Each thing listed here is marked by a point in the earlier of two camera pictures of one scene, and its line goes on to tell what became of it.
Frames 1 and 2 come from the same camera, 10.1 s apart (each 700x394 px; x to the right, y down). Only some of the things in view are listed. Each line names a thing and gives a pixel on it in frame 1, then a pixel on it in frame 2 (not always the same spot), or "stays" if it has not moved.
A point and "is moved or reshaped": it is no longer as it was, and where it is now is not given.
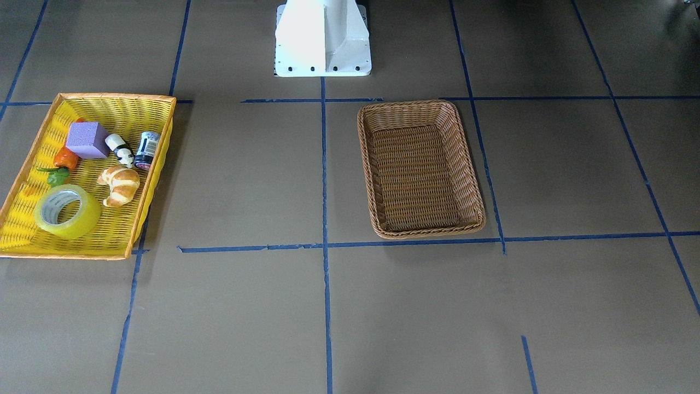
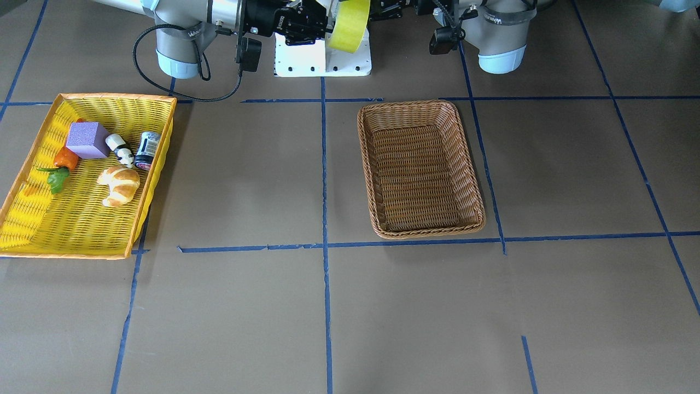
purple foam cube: [88, 140] stays
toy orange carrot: [65, 161] stays
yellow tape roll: [49, 202] is moved or reshaped
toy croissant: [123, 183] stays
